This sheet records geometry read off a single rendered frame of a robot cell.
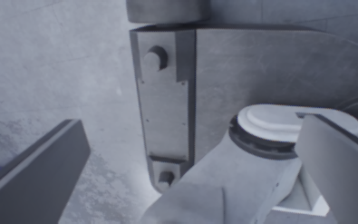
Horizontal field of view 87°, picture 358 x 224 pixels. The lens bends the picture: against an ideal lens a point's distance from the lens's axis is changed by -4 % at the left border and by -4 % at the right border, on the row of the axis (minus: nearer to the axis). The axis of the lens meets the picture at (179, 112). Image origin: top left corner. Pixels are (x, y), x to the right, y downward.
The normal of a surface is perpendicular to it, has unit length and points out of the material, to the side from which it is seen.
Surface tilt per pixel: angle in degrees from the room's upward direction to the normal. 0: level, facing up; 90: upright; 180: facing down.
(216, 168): 90
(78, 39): 0
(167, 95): 0
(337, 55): 0
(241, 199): 90
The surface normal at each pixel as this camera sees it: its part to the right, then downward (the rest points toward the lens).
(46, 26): -0.21, 0.48
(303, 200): -0.03, -0.88
